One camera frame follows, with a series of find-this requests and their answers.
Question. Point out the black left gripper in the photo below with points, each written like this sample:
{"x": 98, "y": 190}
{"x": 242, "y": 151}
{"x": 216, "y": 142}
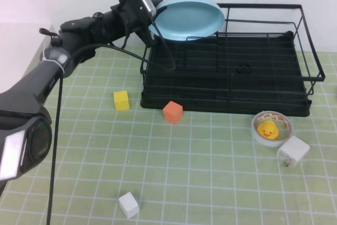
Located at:
{"x": 131, "y": 14}

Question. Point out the light blue plate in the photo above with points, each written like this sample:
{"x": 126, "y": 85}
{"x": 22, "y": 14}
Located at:
{"x": 189, "y": 17}

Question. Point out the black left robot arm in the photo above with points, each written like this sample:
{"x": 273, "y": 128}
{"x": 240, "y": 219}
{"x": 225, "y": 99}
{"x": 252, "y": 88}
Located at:
{"x": 31, "y": 90}

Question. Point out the yellow foam cube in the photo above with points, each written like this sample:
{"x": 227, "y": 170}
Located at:
{"x": 121, "y": 101}

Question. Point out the black plastic drip tray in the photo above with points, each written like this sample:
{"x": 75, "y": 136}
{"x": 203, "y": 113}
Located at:
{"x": 163, "y": 96}

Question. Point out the white zip tie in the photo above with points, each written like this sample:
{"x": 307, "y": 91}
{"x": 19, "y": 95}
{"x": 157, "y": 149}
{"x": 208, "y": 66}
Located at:
{"x": 54, "y": 62}

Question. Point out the orange foam cube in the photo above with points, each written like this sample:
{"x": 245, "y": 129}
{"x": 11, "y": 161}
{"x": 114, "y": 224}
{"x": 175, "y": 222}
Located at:
{"x": 172, "y": 113}

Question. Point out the clear tape roll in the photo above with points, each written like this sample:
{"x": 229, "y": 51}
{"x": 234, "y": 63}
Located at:
{"x": 275, "y": 116}

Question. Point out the yellow rubber duck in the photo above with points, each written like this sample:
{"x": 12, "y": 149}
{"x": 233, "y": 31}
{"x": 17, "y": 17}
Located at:
{"x": 267, "y": 130}

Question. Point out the green checkered tablecloth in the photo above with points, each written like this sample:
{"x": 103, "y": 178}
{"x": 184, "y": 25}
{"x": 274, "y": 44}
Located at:
{"x": 210, "y": 183}

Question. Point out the white foam cube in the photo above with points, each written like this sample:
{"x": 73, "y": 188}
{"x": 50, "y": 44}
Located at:
{"x": 128, "y": 205}

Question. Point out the white charger adapter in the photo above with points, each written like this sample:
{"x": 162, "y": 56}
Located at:
{"x": 295, "y": 150}

